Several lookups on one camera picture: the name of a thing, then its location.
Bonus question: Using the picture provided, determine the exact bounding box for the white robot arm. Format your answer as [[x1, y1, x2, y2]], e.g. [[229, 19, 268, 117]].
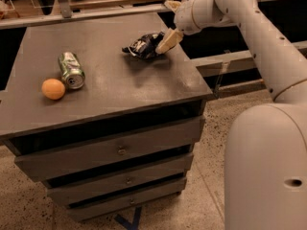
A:
[[157, 0, 307, 230]]

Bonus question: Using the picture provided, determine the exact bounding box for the blue chip bag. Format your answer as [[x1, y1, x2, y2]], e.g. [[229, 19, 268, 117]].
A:
[[122, 32, 165, 59]]

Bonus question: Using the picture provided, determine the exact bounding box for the bottom grey drawer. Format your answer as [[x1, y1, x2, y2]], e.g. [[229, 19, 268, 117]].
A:
[[67, 177, 187, 221]]

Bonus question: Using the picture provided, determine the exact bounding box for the top grey drawer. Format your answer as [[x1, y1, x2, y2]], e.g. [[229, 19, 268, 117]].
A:
[[14, 116, 204, 181]]

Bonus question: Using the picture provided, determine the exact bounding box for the orange fruit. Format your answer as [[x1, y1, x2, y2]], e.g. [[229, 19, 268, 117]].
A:
[[41, 79, 65, 100]]

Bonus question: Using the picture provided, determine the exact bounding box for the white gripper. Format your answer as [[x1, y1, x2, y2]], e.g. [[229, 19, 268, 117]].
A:
[[155, 0, 233, 55]]

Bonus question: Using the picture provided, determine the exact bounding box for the grey metal railing frame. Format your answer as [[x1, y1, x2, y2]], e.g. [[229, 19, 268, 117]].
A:
[[0, 0, 307, 100]]

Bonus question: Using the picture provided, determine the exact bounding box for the middle grey drawer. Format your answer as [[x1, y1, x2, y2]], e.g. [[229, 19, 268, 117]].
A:
[[47, 152, 194, 206]]

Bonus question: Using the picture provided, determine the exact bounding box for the green soda can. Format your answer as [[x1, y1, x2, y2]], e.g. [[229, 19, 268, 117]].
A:
[[58, 52, 85, 89]]

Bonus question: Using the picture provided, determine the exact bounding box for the grey drawer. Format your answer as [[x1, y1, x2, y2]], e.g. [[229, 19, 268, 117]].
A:
[[47, 152, 194, 206], [67, 177, 187, 221], [14, 116, 204, 181]]

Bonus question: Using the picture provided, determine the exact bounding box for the grey drawer cabinet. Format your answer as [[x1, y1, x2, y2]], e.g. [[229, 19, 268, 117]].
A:
[[0, 13, 209, 212]]

